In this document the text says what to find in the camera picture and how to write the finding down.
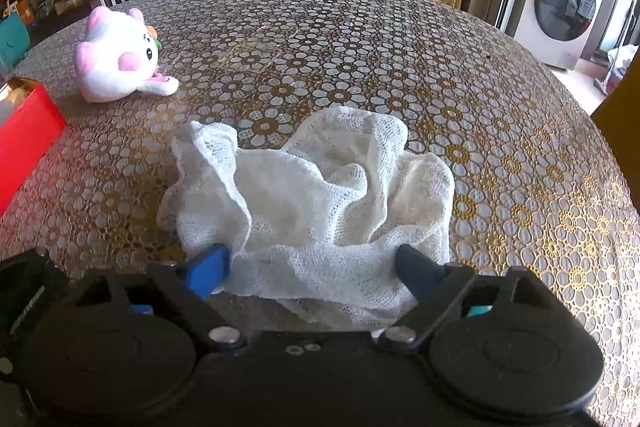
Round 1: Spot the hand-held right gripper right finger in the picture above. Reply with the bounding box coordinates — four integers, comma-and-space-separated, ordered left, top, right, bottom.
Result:
377, 243, 546, 353

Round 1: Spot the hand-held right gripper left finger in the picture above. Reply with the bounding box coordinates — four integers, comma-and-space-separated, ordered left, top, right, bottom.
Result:
70, 243, 246, 350

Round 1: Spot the white gauze cloth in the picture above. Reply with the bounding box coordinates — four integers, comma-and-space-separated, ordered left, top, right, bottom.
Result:
156, 105, 456, 330

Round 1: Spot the red box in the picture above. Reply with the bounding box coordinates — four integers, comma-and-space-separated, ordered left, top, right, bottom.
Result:
0, 77, 67, 215

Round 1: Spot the pink and white plush toy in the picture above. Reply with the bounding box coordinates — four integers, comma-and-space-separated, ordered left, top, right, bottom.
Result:
75, 6, 180, 104

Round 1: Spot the teal bag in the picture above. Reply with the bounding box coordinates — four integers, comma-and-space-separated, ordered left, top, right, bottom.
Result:
0, 13, 32, 58

